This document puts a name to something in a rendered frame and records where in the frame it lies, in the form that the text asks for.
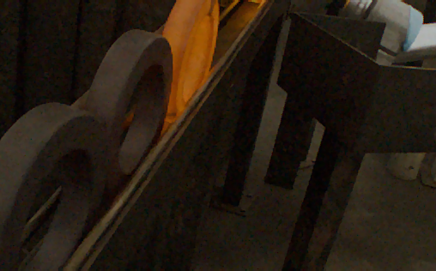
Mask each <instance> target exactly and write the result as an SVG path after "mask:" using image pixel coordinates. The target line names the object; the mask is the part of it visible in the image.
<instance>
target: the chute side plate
mask: <svg viewBox="0 0 436 271"><path fill-rule="evenodd" d="M286 2H287V1H286V0H272V1H271V2H270V4H269V6H268V7H266V9H265V10H264V12H263V13H262V14H261V15H260V17H259V18H258V20H257V21H256V23H255V24H254V26H253V27H252V28H251V30H250V32H249V33H248V34H247V35H246V36H245V38H244V40H243V41H242V42H241V44H240V45H239V48H238V49H237V50H236V51H235V53H234V54H233V55H232V56H231V58H230V59H229V61H228V62H227V64H226V65H225V67H224V68H223V70H222V71H221V73H220V74H219V75H218V76H217V77H216V79H215V81H214V82H213V83H212V85H211V86H210V88H209V90H208V91H207V92H206V94H205V95H204V96H203V99H202V101H201V102H200V103H199V104H198V105H197V107H196V109H195V110H194V112H193V113H192V114H191V115H190V116H189V117H188V118H187V119H186V121H185V123H184V124H183V125H182V127H181V128H180V130H179V132H178V133H177V135H176V136H175V137H174V139H173V140H172V142H171V143H170V145H169V146H168V147H167V149H166V151H165V152H164V154H163V155H161V157H160V159H159V160H158V161H157V163H156V164H155V166H154V168H152V169H151V171H150V173H149V174H148V176H147V177H146V179H145V180H144V182H143V183H142V185H141V186H140V187H139V188H138V190H137V191H136V193H135V194H134V195H133V196H132V197H131V199H130V201H129V202H128V203H127V205H126V206H125V208H124V210H123V211H122V212H121V214H120V215H119V216H118V217H117V219H116V220H115V222H114V223H113V224H112V226H111V228H110V229H109V231H108V232H107V233H106V235H105V236H104V237H103V238H102V240H101V241H100V243H99V245H98V246H97V247H96V249H95V250H94V252H93V253H92V255H91V257H90V258H89V259H88V260H87V262H86V263H85V265H84V266H83V267H82V269H81V271H124V269H125V268H126V266H127V264H128V263H129V261H130V259H131V258H132V257H133V255H134V253H135V252H136V249H137V248H138V246H139V244H140V243H141V242H142V240H143V238H144V237H145V235H146V233H147V232H148V229H149V228H150V227H151V226H152V224H153V222H154V220H155V218H156V217H157V215H158V214H159V212H160V211H161V209H162V207H163V206H164V204H165V202H166V201H167V199H168V197H169V196H170V195H171V193H172V191H173V189H174V187H175V186H176V184H177V183H178V181H179V180H180V178H181V176H182V175H183V173H184V171H185V168H186V167H187V166H188V164H189V163H191V160H192V159H193V157H194V156H195V154H196V152H197V150H198V149H199V148H200V146H201V144H202V143H203V141H204V139H205V137H206V136H207V134H208V132H209V130H210V128H211V127H212V125H213V124H214V122H215V120H216V119H217V117H218V116H219V114H220V113H221V110H222V109H223V106H224V101H225V97H226V91H227V90H228V89H229V87H230V86H231V85H232V84H233V82H236V83H235V88H236V87H237V85H238V84H239V82H240V80H241V78H242V77H243V75H244V73H245V72H246V70H247V69H248V67H249V66H250V64H251V62H252V60H253V58H254V57H255V56H256V55H257V51H258V49H259V47H260V46H261V44H262V43H263V41H264V40H265V38H266V36H267V35H268V33H269V31H270V29H271V28H272V27H273V25H274V24H275V22H276V20H277V19H278V18H279V17H280V16H281V14H282V13H283V12H284V9H285V6H286ZM235 88H234V89H235Z"/></svg>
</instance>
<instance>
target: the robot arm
mask: <svg viewBox="0 0 436 271"><path fill-rule="evenodd" d="M334 1H335V0H310V1H308V2H304V3H302V4H298V5H296V6H294V8H292V9H291V12H290V13H289V15H288V16H289V17H290V19H291V20H292V18H293V14H294V12H300V13H309V14H311V13H313V12H315V11H318V10H320V9H322V8H323V7H325V6H327V5H329V3H332V2H334ZM335 7H336V8H338V9H340V8H342V9H341V11H340V15H341V16H343V17H345V18H353V19H361V20H362V21H378V22H386V26H385V30H384V36H383V38H382V41H381V43H380V46H379V49H378V53H377V56H376V62H378V63H379V64H384V65H391V64H392V63H399V62H400V63H405V62H411V61H418V60H423V59H430V58H436V23H431V24H425V25H421V24H422V22H423V16H422V14H421V12H419V11H417V10H416V9H414V8H413V7H412V6H411V5H407V4H406V3H404V2H402V1H400V0H338V1H337V2H336V5H335Z"/></svg>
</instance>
